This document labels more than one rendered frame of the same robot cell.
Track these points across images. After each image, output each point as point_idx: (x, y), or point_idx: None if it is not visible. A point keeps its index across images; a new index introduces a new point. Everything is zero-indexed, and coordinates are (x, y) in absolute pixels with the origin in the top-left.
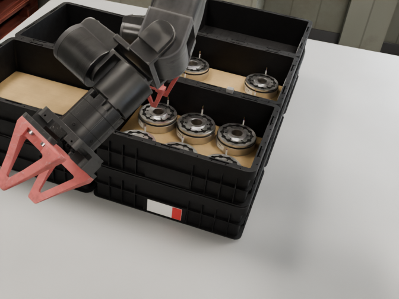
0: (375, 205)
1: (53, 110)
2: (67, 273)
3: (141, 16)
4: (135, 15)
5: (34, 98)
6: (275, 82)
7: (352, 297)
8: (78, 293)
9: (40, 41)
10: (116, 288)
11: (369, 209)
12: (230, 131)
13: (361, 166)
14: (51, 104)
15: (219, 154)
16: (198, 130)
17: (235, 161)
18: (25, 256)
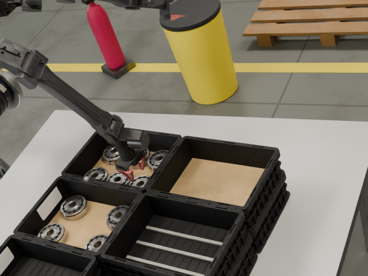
0: (26, 201)
1: (215, 187)
2: (210, 138)
3: (130, 130)
4: (134, 133)
5: (230, 196)
6: (40, 234)
7: (76, 149)
8: (205, 131)
9: (220, 207)
10: (187, 135)
11: (32, 197)
12: (98, 174)
13: (11, 231)
14: (216, 193)
15: (111, 159)
16: (118, 174)
17: (104, 156)
18: (233, 141)
